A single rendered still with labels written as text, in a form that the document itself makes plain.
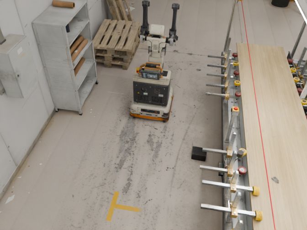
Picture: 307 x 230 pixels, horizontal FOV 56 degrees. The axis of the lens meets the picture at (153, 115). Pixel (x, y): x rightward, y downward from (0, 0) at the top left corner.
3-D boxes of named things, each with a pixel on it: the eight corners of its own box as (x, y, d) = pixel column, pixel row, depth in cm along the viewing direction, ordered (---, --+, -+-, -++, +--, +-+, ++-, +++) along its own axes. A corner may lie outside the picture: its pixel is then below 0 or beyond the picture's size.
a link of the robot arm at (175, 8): (171, 4, 402) (178, 5, 401) (172, 2, 414) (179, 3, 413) (168, 36, 427) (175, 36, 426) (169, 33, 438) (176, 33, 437)
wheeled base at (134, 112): (168, 122, 459) (169, 111, 442) (129, 117, 467) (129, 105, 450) (173, 96, 508) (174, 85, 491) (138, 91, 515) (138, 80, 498)
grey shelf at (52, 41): (55, 112, 476) (31, 22, 371) (75, 80, 542) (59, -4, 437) (81, 115, 472) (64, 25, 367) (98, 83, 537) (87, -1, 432)
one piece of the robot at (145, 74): (162, 82, 421) (162, 74, 400) (138, 79, 425) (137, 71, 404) (163, 75, 425) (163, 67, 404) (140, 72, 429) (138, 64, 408)
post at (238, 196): (225, 222, 270) (237, 194, 237) (225, 219, 273) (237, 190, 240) (229, 223, 270) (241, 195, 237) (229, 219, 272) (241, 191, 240)
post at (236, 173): (224, 201, 291) (235, 173, 258) (224, 198, 294) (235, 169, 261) (228, 201, 291) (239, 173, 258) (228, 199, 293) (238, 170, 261)
